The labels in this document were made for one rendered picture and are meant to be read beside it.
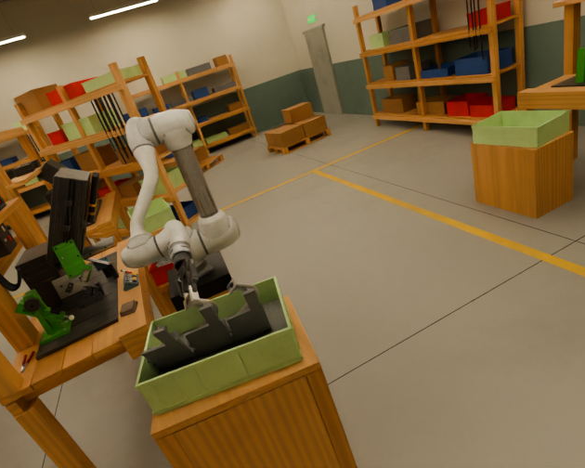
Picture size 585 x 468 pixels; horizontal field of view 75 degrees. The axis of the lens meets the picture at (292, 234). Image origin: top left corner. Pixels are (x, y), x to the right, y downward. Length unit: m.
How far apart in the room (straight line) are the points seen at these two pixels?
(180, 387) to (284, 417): 0.43
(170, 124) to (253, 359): 1.11
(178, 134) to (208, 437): 1.31
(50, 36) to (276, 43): 5.62
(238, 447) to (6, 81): 10.80
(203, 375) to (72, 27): 10.60
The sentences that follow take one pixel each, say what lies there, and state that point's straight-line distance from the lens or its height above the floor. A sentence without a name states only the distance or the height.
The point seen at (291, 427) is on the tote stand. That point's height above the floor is 0.53.
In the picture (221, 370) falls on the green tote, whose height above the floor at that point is 0.89.
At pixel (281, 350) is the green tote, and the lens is 1.55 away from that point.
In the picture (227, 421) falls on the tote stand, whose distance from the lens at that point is 1.67.
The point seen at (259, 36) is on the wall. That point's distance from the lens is 12.11.
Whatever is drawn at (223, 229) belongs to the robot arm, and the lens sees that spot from 2.07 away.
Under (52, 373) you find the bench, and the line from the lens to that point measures 2.21.
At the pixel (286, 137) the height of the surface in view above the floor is 0.31.
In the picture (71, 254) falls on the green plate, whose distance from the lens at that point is 2.62.
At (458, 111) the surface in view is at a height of 0.33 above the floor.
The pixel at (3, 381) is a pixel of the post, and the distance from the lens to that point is 2.24.
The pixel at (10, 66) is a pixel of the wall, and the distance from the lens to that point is 11.73.
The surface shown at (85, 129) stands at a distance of 5.81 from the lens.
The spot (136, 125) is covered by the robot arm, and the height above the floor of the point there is 1.77.
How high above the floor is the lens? 1.87
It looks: 25 degrees down
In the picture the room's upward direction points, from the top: 18 degrees counter-clockwise
